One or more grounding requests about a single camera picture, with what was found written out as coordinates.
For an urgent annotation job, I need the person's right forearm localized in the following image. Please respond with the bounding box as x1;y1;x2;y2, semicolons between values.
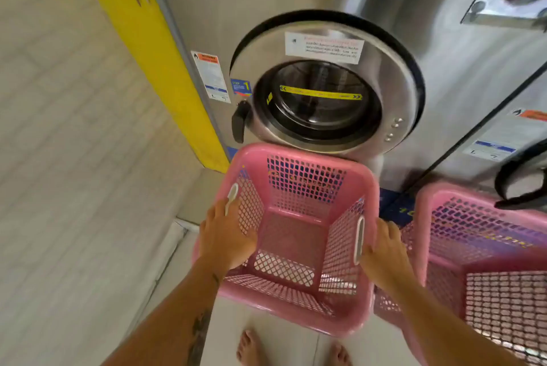
384;269;529;366

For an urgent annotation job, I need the person's foot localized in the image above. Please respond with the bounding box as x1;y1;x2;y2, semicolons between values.
328;342;354;366
236;329;269;366

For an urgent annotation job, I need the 10 kg washer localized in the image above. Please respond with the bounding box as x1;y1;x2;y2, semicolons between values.
134;0;547;227
410;72;547;210

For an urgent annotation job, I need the person's left hand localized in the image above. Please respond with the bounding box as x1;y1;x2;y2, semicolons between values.
198;197;258;278

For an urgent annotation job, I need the person's left forearm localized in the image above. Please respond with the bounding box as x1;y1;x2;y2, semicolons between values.
100;265;231;366

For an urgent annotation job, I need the pink plastic laundry basket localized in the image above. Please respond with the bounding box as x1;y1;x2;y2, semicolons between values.
191;142;381;339
374;181;547;366

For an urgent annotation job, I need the person's left foot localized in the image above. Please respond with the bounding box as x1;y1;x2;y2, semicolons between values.
236;329;269;366

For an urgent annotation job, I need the person's right hand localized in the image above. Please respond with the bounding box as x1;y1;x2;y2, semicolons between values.
360;218;415;292

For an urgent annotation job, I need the person's right foot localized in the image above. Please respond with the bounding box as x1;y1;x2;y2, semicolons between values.
328;342;354;366

